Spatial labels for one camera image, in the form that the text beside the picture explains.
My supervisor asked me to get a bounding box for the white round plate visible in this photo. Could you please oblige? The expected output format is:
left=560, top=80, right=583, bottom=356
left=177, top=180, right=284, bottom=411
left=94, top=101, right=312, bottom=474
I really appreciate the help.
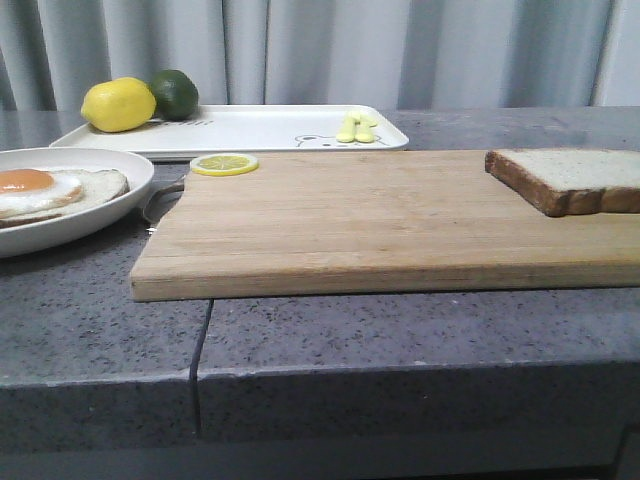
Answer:
left=1, top=147, right=154, bottom=258

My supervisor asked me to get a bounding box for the bottom bread slice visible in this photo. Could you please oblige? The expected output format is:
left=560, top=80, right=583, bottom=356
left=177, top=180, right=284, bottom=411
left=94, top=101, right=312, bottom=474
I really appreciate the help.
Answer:
left=1, top=169, right=129, bottom=229

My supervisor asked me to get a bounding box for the white bear tray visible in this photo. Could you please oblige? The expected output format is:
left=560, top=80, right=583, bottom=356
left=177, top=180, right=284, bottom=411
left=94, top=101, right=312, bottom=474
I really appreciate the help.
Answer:
left=52, top=105, right=409, bottom=162

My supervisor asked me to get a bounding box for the white bread slice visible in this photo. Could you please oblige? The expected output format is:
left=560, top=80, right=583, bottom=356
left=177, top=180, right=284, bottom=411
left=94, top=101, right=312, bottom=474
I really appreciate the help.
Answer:
left=485, top=148, right=639, bottom=217

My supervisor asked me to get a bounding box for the fried egg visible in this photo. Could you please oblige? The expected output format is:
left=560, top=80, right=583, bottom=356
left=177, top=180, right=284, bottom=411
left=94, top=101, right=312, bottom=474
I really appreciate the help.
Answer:
left=1, top=169, right=83, bottom=218

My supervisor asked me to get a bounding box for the lemon slice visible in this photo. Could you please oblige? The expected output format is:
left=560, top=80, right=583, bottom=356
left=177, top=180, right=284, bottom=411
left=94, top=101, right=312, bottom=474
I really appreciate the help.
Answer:
left=190, top=153, right=259, bottom=177

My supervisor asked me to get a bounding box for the wooden cutting board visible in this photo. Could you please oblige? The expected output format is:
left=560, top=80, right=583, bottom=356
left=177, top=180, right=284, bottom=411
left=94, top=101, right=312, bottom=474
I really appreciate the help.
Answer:
left=130, top=150, right=639, bottom=301

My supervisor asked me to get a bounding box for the grey curtain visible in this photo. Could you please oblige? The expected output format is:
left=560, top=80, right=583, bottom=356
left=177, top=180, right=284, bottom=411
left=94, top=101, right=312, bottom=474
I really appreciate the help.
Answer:
left=1, top=1, right=639, bottom=111

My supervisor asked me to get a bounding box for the metal board handle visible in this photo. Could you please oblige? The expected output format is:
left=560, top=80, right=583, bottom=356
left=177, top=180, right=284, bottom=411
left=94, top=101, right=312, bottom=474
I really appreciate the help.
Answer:
left=140, top=175, right=186, bottom=234

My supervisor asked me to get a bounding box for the yellow lemon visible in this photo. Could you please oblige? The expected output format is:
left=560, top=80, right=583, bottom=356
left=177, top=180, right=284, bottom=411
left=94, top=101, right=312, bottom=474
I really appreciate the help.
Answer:
left=80, top=77, right=156, bottom=133

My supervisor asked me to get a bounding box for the green lime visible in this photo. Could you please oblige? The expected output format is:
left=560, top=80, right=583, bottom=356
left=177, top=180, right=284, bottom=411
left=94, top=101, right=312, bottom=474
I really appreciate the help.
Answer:
left=149, top=69, right=199, bottom=121

